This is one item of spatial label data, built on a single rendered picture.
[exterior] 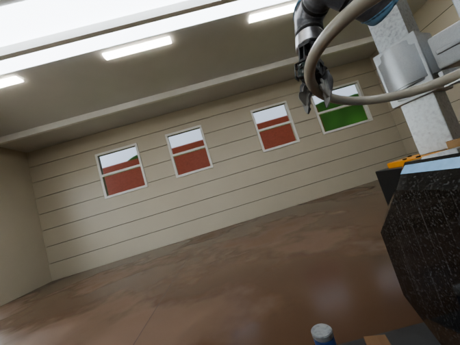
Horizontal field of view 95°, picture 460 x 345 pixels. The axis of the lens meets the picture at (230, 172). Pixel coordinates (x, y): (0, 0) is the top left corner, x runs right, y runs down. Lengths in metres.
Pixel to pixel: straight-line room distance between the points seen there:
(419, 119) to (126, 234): 7.01
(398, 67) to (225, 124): 5.66
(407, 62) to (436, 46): 0.15
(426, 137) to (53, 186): 8.48
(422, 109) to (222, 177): 5.50
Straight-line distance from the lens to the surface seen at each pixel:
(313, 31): 0.83
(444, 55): 1.96
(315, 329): 1.37
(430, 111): 1.94
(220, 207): 6.65
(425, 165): 0.95
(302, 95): 0.77
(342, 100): 0.87
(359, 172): 7.92
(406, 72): 1.91
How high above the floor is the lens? 0.90
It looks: 6 degrees up
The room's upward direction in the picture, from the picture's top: 17 degrees counter-clockwise
